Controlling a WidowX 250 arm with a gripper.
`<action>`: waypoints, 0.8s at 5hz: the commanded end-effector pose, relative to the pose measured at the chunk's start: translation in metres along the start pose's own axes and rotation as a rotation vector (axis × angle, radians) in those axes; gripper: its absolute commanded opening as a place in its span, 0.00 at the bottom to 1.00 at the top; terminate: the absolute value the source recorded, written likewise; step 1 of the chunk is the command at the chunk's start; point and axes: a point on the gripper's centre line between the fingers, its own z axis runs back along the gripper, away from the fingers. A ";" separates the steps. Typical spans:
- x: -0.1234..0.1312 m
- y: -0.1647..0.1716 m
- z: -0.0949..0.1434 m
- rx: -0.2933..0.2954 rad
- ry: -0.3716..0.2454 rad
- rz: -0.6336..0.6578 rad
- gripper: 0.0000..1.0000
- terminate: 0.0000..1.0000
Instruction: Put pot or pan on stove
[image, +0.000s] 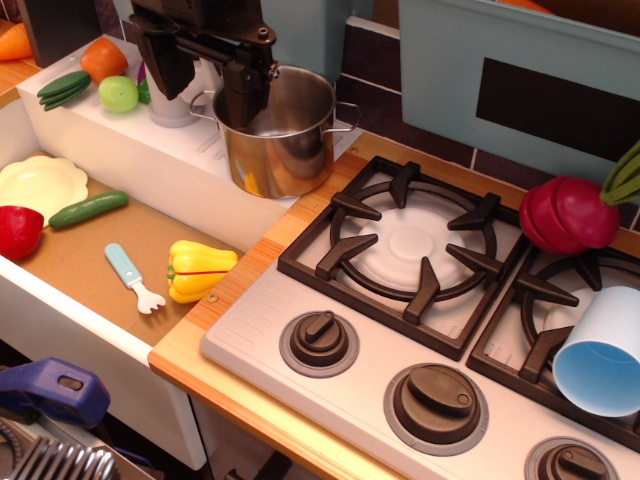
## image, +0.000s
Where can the yellow toy bell pepper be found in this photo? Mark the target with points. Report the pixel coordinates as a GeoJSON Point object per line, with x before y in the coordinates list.
{"type": "Point", "coordinates": [194, 269]}

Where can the dark green toy leaves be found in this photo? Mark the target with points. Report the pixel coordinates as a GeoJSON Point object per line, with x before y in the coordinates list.
{"type": "Point", "coordinates": [63, 89]}

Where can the grey toy faucet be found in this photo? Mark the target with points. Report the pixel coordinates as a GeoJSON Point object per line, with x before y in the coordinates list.
{"type": "Point", "coordinates": [195, 100]}

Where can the left black burner grate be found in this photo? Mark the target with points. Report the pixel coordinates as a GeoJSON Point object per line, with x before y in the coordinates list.
{"type": "Point", "coordinates": [420, 256]}

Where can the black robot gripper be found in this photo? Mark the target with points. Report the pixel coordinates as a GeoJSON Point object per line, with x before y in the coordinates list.
{"type": "Point", "coordinates": [170, 33]}

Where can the purple green toy vegetable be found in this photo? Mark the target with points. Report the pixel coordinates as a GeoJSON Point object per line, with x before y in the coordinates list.
{"type": "Point", "coordinates": [144, 96]}

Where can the red toy radish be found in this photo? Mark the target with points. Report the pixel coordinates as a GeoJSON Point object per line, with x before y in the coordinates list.
{"type": "Point", "coordinates": [570, 215]}

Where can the right black burner grate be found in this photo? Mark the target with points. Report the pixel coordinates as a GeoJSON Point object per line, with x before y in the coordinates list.
{"type": "Point", "coordinates": [546, 296]}

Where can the pale yellow toy plate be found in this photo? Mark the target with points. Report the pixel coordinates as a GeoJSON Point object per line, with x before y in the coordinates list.
{"type": "Point", "coordinates": [43, 184]}

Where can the green toy cucumber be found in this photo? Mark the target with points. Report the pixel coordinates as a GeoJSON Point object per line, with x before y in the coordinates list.
{"type": "Point", "coordinates": [89, 208]}

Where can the stainless steel cooking pot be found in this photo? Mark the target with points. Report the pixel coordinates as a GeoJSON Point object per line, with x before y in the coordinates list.
{"type": "Point", "coordinates": [286, 150]}

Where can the blue white toy fork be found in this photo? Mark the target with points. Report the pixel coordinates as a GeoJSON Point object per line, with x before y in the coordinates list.
{"type": "Point", "coordinates": [147, 301]}

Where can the grey toy stovetop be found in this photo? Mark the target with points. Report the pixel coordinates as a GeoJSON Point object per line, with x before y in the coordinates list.
{"type": "Point", "coordinates": [245, 340]}

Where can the white toy sink basin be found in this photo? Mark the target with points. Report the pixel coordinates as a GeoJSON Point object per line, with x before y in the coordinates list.
{"type": "Point", "coordinates": [67, 301]}

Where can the light blue plastic cup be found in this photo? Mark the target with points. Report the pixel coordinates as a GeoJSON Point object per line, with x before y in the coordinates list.
{"type": "Point", "coordinates": [597, 368]}

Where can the green toy apple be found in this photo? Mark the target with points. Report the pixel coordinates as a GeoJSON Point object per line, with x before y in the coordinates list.
{"type": "Point", "coordinates": [118, 94]}

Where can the blue clamp handle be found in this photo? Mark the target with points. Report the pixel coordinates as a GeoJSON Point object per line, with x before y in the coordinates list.
{"type": "Point", "coordinates": [56, 389]}

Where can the left small stove knob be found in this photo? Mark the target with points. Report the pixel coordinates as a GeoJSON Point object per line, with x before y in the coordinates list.
{"type": "Point", "coordinates": [319, 344]}

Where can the black burner grate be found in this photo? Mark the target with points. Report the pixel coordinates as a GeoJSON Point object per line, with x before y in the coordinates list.
{"type": "Point", "coordinates": [546, 296]}
{"type": "Point", "coordinates": [420, 256]}

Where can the right stove knob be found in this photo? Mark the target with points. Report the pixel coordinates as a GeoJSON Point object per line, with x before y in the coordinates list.
{"type": "Point", "coordinates": [567, 458]}

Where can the teal toy cabinet panel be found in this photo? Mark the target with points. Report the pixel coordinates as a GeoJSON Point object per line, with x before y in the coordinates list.
{"type": "Point", "coordinates": [543, 91]}

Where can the red toy tomato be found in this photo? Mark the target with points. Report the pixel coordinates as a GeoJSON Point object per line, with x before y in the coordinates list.
{"type": "Point", "coordinates": [21, 229]}

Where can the middle large stove knob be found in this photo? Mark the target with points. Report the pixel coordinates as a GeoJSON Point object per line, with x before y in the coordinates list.
{"type": "Point", "coordinates": [436, 409]}

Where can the orange toy bell pepper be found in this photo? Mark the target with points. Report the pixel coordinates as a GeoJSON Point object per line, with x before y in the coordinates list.
{"type": "Point", "coordinates": [103, 59]}

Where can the black ribbed metal part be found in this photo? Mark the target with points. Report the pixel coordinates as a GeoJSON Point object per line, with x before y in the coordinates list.
{"type": "Point", "coordinates": [47, 458]}

